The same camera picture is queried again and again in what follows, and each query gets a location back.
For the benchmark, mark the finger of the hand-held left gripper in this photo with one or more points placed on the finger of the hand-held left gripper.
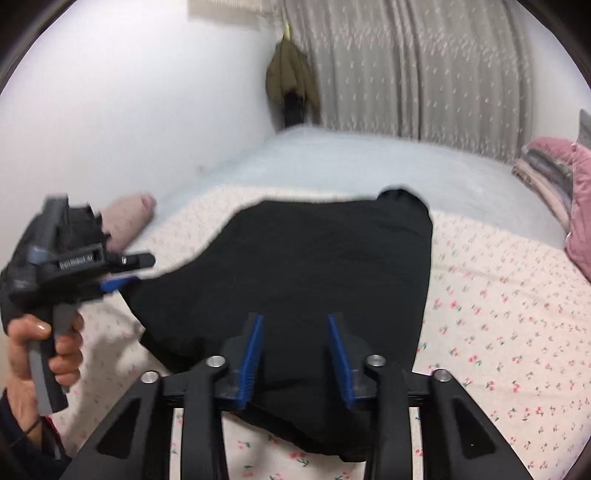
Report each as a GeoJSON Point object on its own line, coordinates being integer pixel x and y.
{"type": "Point", "coordinates": [117, 284]}
{"type": "Point", "coordinates": [134, 261]}

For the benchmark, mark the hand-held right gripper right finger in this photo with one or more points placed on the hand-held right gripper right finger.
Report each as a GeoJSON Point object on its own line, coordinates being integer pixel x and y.
{"type": "Point", "coordinates": [341, 364]}

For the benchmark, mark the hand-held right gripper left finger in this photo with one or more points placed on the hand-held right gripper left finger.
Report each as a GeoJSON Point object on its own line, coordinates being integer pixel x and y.
{"type": "Point", "coordinates": [251, 364]}

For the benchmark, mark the black padded coat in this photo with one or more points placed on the black padded coat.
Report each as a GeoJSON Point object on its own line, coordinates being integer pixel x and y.
{"type": "Point", "coordinates": [300, 267]}

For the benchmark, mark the person's left forearm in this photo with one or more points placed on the person's left forearm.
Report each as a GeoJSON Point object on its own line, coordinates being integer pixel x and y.
{"type": "Point", "coordinates": [23, 452]}

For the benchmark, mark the person's left hand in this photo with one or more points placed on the person's left hand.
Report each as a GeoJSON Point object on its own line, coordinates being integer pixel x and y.
{"type": "Point", "coordinates": [18, 364]}

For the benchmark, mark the pale pink bolster pillow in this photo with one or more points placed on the pale pink bolster pillow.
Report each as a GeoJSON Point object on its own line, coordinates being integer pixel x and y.
{"type": "Point", "coordinates": [127, 217]}

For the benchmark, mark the white cherry-print bed sheet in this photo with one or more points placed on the white cherry-print bed sheet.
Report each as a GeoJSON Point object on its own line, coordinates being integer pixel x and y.
{"type": "Point", "coordinates": [498, 332]}

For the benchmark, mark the olive green hanging jacket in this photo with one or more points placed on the olive green hanging jacket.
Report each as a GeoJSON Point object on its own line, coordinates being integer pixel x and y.
{"type": "Point", "coordinates": [291, 69]}

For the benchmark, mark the beige folded blanket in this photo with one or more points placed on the beige folded blanket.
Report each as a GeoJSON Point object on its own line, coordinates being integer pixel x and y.
{"type": "Point", "coordinates": [540, 189]}

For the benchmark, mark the pink velvet pillow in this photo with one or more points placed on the pink velvet pillow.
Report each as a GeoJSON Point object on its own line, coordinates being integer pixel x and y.
{"type": "Point", "coordinates": [581, 221]}

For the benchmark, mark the pink folded quilt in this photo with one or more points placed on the pink folded quilt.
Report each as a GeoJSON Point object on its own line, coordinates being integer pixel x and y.
{"type": "Point", "coordinates": [549, 154]}

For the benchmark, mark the grey star-patterned curtain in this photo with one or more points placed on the grey star-patterned curtain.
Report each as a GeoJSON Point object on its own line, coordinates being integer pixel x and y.
{"type": "Point", "coordinates": [415, 78]}

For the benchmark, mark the grey quilted pillow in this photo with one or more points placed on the grey quilted pillow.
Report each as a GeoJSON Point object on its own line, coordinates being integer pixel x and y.
{"type": "Point", "coordinates": [585, 129]}

